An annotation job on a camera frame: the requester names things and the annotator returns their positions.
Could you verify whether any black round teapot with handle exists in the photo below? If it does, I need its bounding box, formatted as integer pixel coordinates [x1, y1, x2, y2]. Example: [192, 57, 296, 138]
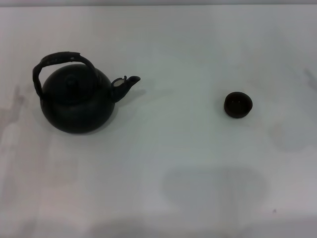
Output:
[31, 50, 141, 134]

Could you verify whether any small dark teacup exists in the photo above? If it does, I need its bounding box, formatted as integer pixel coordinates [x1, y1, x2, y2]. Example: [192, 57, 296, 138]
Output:
[223, 91, 254, 119]

